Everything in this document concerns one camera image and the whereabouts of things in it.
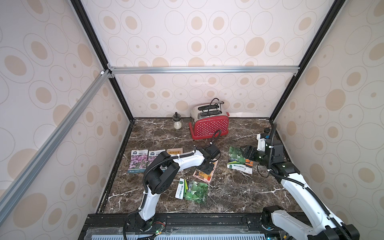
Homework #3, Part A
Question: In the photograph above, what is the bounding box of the white orange-text seed packet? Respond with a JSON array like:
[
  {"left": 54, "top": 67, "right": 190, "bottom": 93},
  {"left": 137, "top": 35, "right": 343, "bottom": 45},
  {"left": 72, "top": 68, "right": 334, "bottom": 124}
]
[{"left": 193, "top": 162, "right": 217, "bottom": 184}]

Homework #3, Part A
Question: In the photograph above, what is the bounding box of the orange flower seed packet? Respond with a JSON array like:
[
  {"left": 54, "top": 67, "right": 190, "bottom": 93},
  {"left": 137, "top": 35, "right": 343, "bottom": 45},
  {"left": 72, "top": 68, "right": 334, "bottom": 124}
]
[{"left": 245, "top": 159, "right": 254, "bottom": 169}]

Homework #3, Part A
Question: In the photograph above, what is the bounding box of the white green-text seed packet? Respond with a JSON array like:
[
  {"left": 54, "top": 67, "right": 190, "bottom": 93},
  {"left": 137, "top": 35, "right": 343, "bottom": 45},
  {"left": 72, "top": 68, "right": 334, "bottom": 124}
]
[{"left": 227, "top": 146, "right": 253, "bottom": 175}]

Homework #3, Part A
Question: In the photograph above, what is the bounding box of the orange marigold seed packet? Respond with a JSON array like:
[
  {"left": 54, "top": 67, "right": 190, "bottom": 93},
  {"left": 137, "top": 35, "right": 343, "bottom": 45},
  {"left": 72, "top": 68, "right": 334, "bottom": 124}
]
[{"left": 167, "top": 148, "right": 184, "bottom": 155}]

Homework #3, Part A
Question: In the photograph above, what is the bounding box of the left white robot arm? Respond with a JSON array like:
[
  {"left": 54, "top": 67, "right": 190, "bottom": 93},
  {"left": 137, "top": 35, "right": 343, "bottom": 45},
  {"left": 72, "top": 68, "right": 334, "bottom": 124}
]
[{"left": 139, "top": 144, "right": 221, "bottom": 222}]

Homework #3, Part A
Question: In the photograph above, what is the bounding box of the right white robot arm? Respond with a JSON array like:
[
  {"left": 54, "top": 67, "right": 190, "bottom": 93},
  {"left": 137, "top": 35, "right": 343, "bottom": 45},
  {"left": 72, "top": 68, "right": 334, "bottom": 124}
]
[{"left": 242, "top": 139, "right": 360, "bottom": 240}]

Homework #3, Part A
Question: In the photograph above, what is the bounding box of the green pea seed packet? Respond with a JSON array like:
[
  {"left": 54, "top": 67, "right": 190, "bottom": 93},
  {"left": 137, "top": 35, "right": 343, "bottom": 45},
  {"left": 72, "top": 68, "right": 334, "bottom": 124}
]
[{"left": 175, "top": 178, "right": 209, "bottom": 204}]

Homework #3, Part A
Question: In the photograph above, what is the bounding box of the small dark spice bottle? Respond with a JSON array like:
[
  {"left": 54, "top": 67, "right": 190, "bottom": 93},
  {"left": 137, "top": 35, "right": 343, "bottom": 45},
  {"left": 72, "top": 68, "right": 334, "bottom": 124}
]
[{"left": 263, "top": 128, "right": 271, "bottom": 136}]

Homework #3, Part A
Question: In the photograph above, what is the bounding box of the red polka dot toaster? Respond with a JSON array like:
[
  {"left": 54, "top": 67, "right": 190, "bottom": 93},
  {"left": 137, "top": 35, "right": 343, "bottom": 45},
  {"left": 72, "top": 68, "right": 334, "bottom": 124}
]
[{"left": 189, "top": 98, "right": 230, "bottom": 140}]

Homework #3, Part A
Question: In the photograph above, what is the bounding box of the glass jar with white granules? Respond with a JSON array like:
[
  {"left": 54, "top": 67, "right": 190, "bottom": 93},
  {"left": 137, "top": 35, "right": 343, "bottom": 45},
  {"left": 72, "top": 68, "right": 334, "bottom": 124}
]
[{"left": 172, "top": 112, "right": 182, "bottom": 130}]

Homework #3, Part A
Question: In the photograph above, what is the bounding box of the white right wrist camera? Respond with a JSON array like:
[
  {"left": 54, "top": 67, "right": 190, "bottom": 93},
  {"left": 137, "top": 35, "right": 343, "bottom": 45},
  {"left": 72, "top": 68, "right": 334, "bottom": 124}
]
[{"left": 257, "top": 133, "right": 269, "bottom": 152}]

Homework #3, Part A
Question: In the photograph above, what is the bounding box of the silver aluminium cross rail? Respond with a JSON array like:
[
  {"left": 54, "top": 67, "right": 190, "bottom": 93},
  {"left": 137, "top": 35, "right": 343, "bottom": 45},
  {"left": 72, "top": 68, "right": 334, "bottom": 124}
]
[{"left": 102, "top": 66, "right": 300, "bottom": 76}]

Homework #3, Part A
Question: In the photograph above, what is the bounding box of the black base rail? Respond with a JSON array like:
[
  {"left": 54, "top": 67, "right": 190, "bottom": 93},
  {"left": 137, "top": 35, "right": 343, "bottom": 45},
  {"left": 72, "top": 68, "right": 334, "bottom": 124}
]
[{"left": 79, "top": 213, "right": 293, "bottom": 240}]

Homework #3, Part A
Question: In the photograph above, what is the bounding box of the black right corner post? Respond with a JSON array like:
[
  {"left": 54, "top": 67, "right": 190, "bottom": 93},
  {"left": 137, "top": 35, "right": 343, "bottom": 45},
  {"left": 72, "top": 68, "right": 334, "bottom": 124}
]
[{"left": 269, "top": 0, "right": 347, "bottom": 125}]

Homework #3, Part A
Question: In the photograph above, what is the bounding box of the black corner frame post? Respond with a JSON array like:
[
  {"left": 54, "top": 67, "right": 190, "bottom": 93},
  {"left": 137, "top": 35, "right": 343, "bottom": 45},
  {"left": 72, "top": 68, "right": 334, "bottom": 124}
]
[{"left": 70, "top": 0, "right": 135, "bottom": 122}]

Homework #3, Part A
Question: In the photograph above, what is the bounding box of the silver aluminium side rail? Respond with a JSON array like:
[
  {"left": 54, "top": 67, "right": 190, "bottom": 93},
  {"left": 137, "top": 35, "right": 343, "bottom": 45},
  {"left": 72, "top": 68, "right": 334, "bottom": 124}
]
[{"left": 1, "top": 69, "right": 112, "bottom": 225}]

